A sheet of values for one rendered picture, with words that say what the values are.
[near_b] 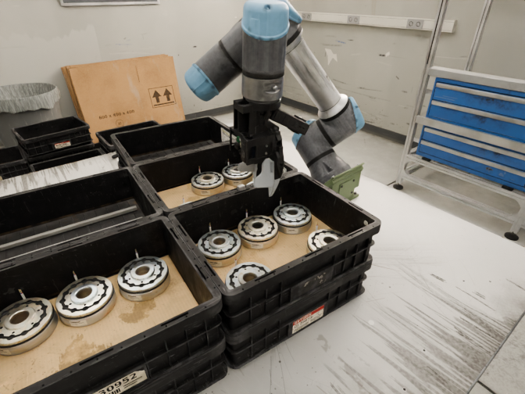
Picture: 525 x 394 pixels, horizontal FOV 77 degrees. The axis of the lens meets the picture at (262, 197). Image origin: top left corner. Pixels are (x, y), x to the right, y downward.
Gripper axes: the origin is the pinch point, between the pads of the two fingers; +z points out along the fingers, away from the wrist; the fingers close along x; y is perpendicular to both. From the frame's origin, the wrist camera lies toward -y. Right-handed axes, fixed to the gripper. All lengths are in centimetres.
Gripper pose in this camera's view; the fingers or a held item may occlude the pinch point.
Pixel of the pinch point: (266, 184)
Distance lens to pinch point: 74.2
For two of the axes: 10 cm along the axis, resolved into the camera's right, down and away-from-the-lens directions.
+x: 5.3, 5.2, -6.6
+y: -8.4, 2.9, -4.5
